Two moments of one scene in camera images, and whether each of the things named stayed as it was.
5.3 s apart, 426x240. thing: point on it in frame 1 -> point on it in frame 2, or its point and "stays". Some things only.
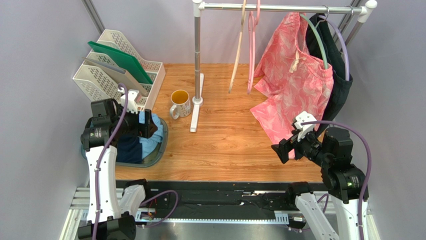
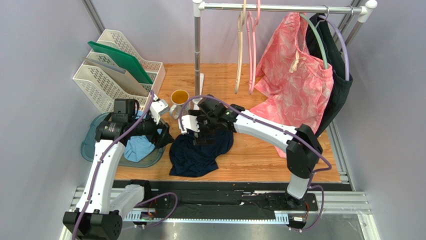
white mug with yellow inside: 182,108 stays
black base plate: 215,199 stays
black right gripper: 291,146 -> 202,129
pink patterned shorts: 294,80 stays
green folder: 127,62 stays
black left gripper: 146,129 -> 163,139
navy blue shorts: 129,150 -> 188,159
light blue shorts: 148,145 stays
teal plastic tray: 152,158 stays
